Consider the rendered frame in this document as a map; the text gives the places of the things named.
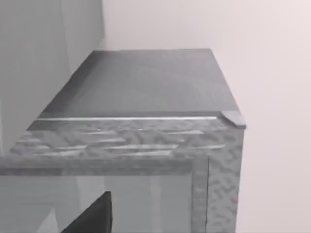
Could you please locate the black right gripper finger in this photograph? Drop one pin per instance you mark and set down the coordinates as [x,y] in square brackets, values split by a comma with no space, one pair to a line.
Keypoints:
[97,216]

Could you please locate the grey cabinet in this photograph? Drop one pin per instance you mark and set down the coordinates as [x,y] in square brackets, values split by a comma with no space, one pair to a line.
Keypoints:
[145,136]

